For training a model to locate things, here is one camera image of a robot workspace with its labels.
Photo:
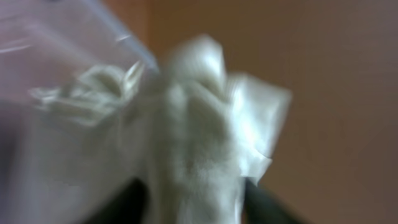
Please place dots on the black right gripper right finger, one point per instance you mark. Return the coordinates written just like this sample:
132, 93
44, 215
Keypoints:
262, 207

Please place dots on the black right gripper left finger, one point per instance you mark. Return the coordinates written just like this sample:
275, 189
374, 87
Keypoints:
127, 207

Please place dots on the cream cloth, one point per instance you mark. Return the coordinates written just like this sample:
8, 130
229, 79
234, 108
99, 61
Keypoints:
191, 133

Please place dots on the clear plastic storage bin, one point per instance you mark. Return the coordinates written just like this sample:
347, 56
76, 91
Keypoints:
69, 73

